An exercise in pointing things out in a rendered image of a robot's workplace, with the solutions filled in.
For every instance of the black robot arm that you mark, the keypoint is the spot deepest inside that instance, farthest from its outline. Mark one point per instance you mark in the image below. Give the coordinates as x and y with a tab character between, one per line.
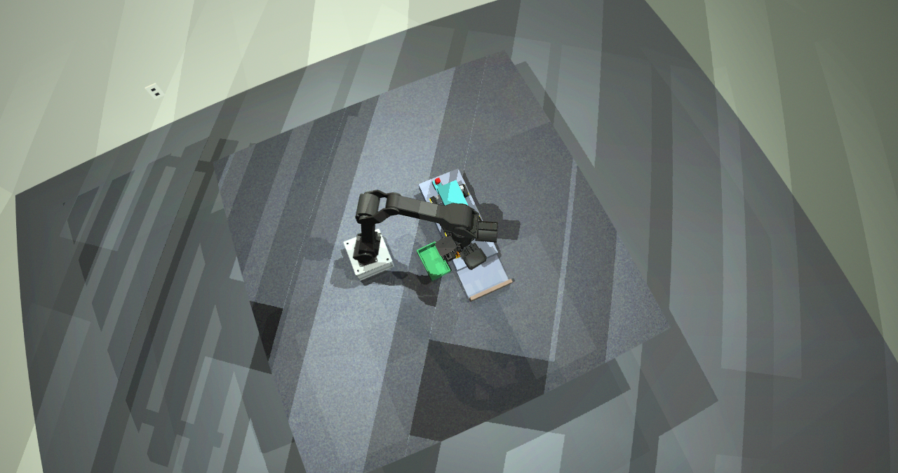
458	219

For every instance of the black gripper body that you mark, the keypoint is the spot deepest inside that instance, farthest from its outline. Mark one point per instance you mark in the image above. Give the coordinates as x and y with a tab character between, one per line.
474	256

